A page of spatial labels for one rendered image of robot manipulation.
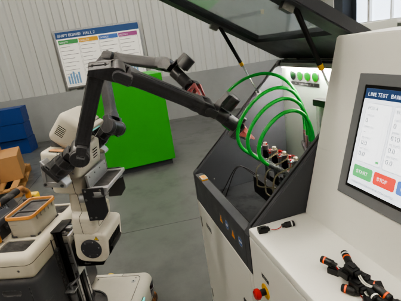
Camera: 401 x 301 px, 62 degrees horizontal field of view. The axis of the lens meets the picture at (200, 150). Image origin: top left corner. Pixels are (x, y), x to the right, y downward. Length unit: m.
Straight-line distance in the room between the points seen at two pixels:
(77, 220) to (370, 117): 1.30
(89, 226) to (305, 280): 1.07
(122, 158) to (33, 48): 4.10
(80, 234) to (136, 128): 3.07
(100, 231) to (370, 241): 1.18
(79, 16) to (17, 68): 1.71
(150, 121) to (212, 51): 3.71
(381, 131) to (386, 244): 0.29
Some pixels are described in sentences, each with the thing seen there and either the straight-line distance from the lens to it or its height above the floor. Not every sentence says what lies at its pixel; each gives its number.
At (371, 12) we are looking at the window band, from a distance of 7.51.
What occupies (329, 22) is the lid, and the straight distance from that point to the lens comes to 1.15.
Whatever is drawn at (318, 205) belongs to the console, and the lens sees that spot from 1.19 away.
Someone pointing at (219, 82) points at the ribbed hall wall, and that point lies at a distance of 8.02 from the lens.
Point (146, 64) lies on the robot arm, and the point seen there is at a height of 1.52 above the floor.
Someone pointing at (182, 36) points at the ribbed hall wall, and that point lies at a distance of 7.86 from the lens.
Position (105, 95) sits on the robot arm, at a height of 1.40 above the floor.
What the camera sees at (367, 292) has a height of 1.00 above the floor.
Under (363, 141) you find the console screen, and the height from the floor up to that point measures 1.27.
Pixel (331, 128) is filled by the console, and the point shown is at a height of 1.28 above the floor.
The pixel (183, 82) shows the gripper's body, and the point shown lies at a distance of 1.60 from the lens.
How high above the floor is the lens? 1.58
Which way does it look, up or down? 17 degrees down
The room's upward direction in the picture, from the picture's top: 8 degrees counter-clockwise
